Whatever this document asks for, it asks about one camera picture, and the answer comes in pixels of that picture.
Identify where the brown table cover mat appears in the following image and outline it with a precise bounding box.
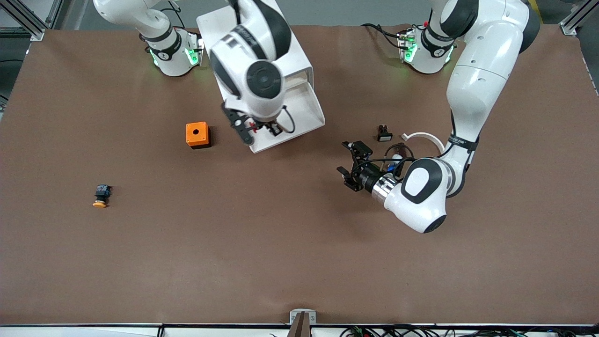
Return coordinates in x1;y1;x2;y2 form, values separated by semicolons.
0;23;599;326

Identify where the white drawer cabinet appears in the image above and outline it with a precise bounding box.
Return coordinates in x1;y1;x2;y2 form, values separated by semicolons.
197;0;314;101

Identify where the white curved arc bracket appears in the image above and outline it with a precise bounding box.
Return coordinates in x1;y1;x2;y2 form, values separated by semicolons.
401;132;445;157

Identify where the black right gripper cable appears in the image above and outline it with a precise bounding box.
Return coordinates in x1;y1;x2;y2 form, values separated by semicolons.
280;105;296;135

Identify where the yellow-capped push button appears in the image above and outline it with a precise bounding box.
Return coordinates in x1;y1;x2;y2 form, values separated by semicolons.
92;184;112;208

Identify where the white table edge rail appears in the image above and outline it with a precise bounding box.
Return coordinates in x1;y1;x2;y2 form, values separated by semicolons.
0;324;599;337

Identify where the aluminium frame profile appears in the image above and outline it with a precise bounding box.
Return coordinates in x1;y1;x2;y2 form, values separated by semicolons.
559;0;599;36
0;0;62;41

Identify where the orange box with hole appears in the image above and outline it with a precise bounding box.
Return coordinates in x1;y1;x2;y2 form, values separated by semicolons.
186;122;212;149

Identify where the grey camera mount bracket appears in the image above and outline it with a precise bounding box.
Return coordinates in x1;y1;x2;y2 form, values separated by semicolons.
289;309;317;337

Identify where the white drawer with dividers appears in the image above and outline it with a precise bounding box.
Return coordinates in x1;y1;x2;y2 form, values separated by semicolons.
250;67;326;154

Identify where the black cable bundle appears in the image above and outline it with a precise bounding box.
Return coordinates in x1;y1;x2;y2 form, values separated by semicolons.
339;324;599;337

